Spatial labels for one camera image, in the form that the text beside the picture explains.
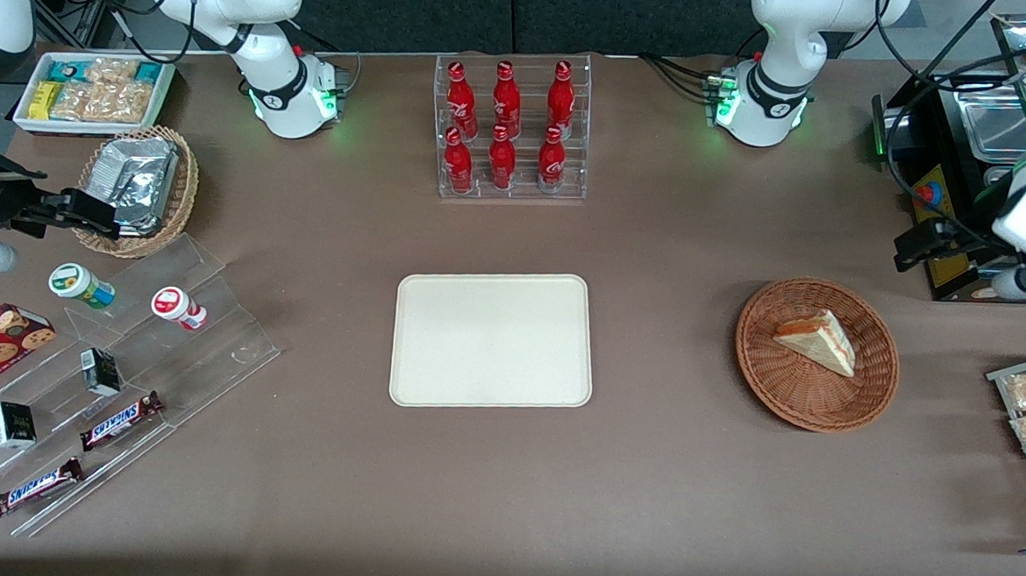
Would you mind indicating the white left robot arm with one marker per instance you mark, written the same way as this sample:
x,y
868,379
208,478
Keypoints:
x,y
781,39

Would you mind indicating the clear acrylic bottle rack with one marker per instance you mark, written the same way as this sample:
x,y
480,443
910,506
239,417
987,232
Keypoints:
x,y
518,192

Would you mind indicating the tray of wrapped snacks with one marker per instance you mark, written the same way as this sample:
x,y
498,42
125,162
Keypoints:
x,y
1000,377

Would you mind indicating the light tan wicker basket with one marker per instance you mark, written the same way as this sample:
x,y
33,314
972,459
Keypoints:
x,y
186,192

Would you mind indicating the clear acrylic stepped display shelf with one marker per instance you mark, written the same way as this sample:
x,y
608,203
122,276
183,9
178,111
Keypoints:
x,y
211,351

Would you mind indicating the small black carton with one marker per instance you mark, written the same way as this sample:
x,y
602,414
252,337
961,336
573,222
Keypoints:
x,y
101,373
12,425

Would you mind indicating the red cola bottle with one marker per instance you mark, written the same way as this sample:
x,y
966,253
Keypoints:
x,y
461,101
502,163
458,167
507,102
552,163
560,102

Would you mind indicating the red lid snack cup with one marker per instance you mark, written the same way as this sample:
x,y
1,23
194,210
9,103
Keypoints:
x,y
171,303

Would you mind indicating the clear bag of crackers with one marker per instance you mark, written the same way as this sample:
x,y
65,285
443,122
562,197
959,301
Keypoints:
x,y
120,102
73,101
112,72

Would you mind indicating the brown round wicker basket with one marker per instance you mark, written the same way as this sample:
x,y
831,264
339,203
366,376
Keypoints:
x,y
789,390

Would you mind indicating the triangular sandwich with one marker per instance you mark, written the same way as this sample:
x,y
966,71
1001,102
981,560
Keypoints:
x,y
822,344

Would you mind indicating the yellow snack pack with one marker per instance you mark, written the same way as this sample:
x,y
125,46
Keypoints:
x,y
45,101

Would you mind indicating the black appliance with yellow panel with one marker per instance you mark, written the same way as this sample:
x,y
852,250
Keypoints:
x,y
943,126

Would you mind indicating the teal snack pack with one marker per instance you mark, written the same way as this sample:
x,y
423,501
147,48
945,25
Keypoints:
x,y
148,72
68,71

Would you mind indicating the stack of foil containers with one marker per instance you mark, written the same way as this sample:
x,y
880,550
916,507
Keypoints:
x,y
136,182

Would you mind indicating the cream plastic tray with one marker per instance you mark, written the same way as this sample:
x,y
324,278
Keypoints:
x,y
493,340

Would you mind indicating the white snack tray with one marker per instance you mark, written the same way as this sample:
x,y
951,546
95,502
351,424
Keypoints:
x,y
21,117

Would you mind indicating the green lid snack cup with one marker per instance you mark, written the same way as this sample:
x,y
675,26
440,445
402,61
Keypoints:
x,y
74,283

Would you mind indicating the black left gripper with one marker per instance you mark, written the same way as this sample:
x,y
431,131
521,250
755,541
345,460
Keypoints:
x,y
957,240

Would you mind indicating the Snickers chocolate bar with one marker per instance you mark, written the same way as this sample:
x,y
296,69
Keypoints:
x,y
120,421
35,488

